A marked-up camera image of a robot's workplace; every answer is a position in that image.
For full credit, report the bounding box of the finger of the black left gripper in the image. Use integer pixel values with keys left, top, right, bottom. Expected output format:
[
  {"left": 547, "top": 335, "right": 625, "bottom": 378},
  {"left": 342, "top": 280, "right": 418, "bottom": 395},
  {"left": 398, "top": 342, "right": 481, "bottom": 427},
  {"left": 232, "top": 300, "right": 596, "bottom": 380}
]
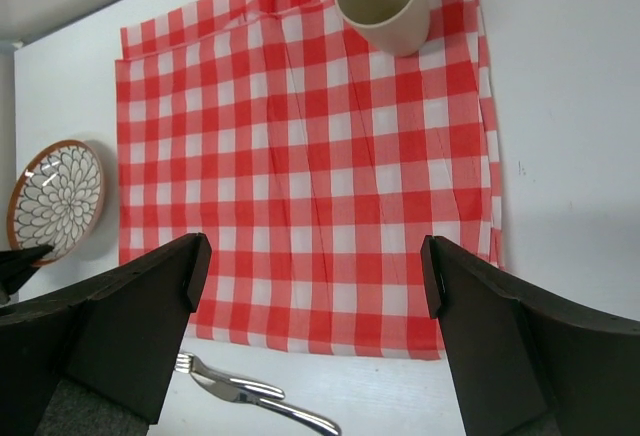
[{"left": 0, "top": 245, "right": 54, "bottom": 296}]

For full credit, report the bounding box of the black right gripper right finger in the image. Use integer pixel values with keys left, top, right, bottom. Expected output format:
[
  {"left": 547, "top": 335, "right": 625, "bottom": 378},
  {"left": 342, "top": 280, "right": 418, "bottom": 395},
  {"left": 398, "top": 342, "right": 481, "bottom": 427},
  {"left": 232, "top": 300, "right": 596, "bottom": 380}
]
[{"left": 420, "top": 236, "right": 639, "bottom": 435}]

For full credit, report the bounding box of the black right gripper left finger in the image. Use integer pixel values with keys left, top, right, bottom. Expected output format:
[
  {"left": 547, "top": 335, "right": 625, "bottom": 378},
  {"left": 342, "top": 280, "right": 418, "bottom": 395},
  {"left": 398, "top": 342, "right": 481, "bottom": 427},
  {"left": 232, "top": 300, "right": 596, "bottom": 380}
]
[{"left": 1, "top": 233, "right": 212, "bottom": 435}]

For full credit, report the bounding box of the silver fork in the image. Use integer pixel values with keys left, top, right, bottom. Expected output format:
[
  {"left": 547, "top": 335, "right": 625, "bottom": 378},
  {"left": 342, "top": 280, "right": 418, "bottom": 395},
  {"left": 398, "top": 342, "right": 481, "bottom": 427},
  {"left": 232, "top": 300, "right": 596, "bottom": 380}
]
[{"left": 174, "top": 352, "right": 285, "bottom": 402}]

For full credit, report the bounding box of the patterned ceramic plate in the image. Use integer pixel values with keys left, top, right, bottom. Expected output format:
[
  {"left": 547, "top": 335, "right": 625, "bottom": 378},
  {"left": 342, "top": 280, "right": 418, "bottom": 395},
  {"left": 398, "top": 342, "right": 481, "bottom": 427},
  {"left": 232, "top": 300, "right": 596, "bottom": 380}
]
[{"left": 6, "top": 139, "right": 106, "bottom": 267}]

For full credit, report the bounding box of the silver table knife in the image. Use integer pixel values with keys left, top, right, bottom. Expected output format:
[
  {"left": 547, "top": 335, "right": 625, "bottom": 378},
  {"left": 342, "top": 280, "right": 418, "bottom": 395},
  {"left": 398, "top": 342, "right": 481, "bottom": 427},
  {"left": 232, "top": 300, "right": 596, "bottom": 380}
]
[{"left": 191, "top": 374, "right": 342, "bottom": 435}]

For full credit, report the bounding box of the red white checkered cloth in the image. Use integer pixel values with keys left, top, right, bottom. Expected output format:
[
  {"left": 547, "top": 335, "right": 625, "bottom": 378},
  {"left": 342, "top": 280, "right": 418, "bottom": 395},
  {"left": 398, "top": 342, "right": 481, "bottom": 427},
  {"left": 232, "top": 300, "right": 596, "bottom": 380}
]
[{"left": 115, "top": 0, "right": 501, "bottom": 360}]

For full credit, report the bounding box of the beige paper cup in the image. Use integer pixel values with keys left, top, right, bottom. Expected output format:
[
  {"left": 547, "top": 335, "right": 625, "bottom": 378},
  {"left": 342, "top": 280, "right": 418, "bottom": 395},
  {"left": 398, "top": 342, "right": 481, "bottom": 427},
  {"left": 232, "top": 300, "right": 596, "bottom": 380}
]
[{"left": 334, "top": 0, "right": 430, "bottom": 57}]

